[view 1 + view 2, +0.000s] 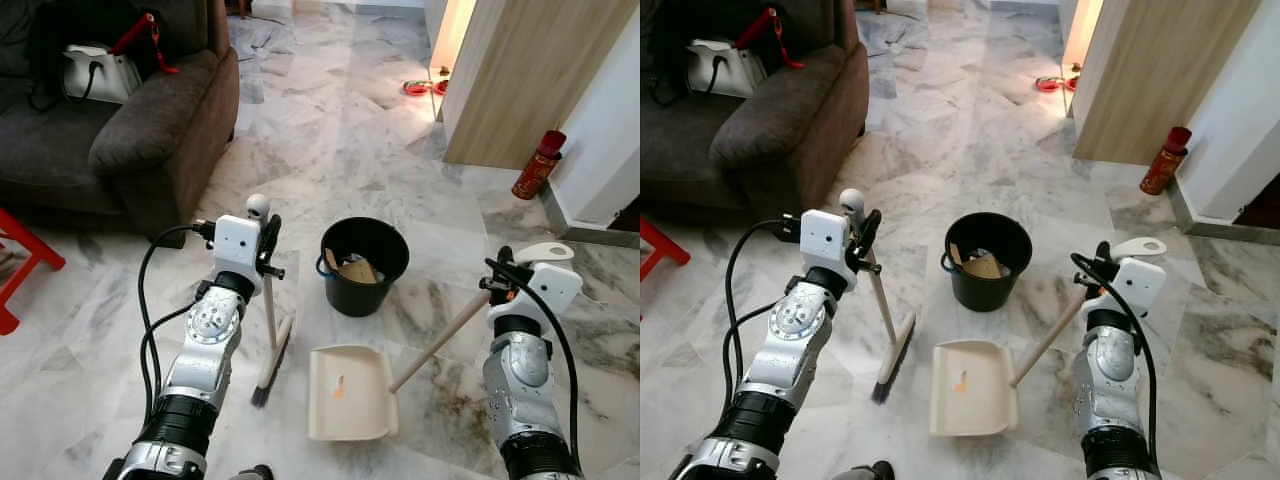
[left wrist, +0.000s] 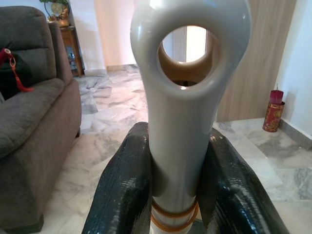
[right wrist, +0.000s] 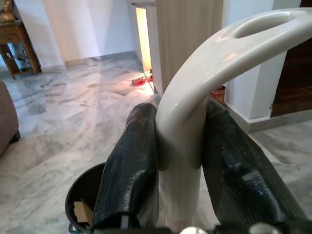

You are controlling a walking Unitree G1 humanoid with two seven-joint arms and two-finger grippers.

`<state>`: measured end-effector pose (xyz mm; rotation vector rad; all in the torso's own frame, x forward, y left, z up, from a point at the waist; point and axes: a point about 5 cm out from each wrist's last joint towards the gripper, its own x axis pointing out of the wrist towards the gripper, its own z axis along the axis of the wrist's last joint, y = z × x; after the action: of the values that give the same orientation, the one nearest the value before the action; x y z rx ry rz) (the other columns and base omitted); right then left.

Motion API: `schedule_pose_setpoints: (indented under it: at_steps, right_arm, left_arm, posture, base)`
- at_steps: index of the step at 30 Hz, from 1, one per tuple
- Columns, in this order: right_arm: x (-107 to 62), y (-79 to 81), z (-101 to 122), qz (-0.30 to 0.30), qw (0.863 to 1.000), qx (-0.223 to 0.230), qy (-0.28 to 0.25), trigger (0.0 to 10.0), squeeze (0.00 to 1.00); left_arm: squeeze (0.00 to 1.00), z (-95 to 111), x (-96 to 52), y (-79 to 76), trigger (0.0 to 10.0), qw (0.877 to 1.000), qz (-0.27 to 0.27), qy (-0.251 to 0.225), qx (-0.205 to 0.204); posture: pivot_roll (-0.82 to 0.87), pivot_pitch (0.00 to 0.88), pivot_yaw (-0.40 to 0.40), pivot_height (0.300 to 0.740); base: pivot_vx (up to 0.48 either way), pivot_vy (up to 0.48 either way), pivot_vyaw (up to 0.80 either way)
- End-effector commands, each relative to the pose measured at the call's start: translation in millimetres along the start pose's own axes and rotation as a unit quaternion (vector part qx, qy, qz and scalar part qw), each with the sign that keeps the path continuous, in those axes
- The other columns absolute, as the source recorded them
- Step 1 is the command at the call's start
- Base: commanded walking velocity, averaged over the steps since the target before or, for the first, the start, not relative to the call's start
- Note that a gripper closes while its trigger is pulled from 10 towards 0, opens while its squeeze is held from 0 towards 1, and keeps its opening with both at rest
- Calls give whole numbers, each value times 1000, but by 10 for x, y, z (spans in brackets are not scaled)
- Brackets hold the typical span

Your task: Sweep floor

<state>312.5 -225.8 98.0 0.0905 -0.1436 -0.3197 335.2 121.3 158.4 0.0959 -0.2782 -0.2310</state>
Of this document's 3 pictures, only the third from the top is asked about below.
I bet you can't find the black round waste bin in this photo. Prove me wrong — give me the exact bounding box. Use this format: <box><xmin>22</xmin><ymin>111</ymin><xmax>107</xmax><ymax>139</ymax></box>
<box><xmin>64</xmin><ymin>162</ymin><xmax>108</xmax><ymax>232</ymax></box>

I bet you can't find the dark wooden side table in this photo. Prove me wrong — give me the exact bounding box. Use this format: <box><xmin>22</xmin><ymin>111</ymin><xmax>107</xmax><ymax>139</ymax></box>
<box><xmin>0</xmin><ymin>19</ymin><xmax>42</xmax><ymax>80</ymax></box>

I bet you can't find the dark wooden staircase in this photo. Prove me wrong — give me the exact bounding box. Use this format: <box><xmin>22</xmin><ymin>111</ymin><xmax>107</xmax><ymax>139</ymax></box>
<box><xmin>270</xmin><ymin>0</ymin><xmax>312</xmax><ymax>117</ymax></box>

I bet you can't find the golden ornament with plant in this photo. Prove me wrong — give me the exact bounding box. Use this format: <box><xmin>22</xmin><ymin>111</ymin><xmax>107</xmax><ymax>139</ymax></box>
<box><xmin>0</xmin><ymin>0</ymin><xmax>17</xmax><ymax>22</ymax></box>

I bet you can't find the light wooden cabinet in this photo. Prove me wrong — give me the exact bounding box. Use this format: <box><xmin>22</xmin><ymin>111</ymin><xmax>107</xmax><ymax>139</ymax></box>
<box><xmin>130</xmin><ymin>0</ymin><xmax>224</xmax><ymax>97</ymax></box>

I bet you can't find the beige plastic dustpan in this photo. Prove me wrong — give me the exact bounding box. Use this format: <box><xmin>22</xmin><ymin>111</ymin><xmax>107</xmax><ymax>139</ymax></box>
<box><xmin>156</xmin><ymin>7</ymin><xmax>312</xmax><ymax>227</ymax></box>

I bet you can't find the brown cardboard piece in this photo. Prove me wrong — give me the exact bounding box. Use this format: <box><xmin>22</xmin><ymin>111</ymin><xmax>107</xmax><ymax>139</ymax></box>
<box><xmin>73</xmin><ymin>198</ymin><xmax>95</xmax><ymax>230</ymax></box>

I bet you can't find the red tin can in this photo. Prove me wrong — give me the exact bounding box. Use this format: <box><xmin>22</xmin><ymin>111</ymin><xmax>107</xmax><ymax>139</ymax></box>
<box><xmin>211</xmin><ymin>85</ymin><xmax>227</xmax><ymax>105</ymax></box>

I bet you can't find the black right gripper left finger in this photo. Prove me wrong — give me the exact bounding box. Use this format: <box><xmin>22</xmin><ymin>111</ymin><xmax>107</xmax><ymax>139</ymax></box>
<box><xmin>91</xmin><ymin>102</ymin><xmax>160</xmax><ymax>231</ymax></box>

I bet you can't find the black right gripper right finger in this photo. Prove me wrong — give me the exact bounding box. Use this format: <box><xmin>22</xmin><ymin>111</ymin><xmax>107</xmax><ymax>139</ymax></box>
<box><xmin>201</xmin><ymin>97</ymin><xmax>309</xmax><ymax>227</ymax></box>

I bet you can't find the brown fabric sofa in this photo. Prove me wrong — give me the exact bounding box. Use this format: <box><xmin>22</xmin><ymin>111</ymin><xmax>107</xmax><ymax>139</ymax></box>
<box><xmin>0</xmin><ymin>80</ymin><xmax>21</xmax><ymax>159</ymax></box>

